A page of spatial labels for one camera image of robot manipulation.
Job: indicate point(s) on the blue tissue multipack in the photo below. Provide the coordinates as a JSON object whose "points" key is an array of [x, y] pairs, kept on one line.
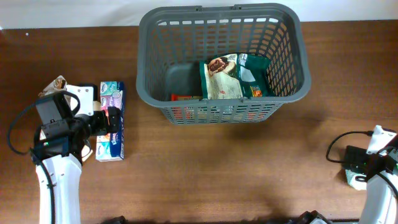
{"points": [[110, 147]]}

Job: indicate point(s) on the grey plastic basket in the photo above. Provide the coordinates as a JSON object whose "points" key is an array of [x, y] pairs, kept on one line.
{"points": [[174, 40]]}

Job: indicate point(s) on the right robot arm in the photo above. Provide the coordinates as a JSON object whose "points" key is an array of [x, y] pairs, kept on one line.
{"points": [[377, 172]]}

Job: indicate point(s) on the crumpled brown paper bag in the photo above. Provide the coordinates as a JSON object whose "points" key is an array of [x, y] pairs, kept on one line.
{"points": [[86, 152], [60, 83]]}

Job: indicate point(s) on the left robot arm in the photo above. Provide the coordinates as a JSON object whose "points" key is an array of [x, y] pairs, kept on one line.
{"points": [[56, 153]]}

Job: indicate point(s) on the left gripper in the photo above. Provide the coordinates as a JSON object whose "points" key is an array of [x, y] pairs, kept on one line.
{"points": [[102, 127]]}

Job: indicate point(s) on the small teal wipes packet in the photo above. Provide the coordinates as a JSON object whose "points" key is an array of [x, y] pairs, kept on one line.
{"points": [[354, 182]]}

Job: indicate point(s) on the crumpled brown paper bag lower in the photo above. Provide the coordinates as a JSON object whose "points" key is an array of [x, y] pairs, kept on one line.
{"points": [[86, 152]]}

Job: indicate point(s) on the crumpled brown paper bag upper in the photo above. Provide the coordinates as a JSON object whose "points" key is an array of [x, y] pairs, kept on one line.
{"points": [[60, 83]]}

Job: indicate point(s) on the green food bag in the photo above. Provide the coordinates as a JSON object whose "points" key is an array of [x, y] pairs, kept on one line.
{"points": [[235, 76]]}

